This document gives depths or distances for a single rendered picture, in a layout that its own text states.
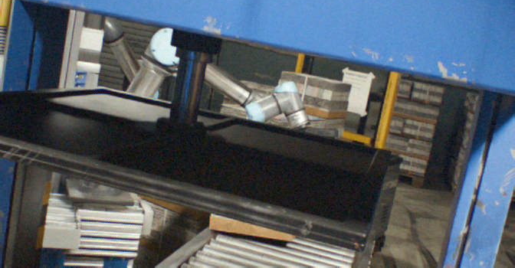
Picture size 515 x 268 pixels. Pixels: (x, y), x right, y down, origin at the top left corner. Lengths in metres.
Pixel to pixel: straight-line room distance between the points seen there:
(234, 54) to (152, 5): 9.58
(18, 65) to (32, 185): 0.24
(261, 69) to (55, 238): 8.01
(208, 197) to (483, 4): 0.27
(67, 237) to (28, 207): 0.85
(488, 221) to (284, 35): 0.69
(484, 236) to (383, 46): 0.68
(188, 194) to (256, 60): 9.43
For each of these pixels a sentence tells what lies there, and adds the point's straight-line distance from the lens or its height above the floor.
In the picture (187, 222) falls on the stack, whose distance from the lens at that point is 2.90.
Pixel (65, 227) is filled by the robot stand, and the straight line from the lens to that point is 2.18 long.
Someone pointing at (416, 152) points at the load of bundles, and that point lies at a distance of 8.10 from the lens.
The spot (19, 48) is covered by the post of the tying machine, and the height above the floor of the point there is 1.35.
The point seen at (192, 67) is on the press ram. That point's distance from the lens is 0.82.
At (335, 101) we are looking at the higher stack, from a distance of 3.83.
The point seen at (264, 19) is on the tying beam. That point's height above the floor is 1.47.
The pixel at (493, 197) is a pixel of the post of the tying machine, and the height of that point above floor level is 1.28.
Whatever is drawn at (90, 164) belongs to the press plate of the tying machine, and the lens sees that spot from 0.59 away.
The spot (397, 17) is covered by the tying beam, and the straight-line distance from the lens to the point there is 0.45.
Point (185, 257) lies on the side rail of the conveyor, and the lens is 1.85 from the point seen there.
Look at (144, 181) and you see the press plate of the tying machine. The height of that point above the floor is 1.31.
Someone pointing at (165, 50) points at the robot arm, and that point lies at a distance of 2.04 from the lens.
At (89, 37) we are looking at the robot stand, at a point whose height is 1.34.
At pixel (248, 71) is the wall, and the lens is 10.00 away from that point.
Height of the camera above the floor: 1.45
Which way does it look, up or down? 8 degrees down
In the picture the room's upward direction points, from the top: 11 degrees clockwise
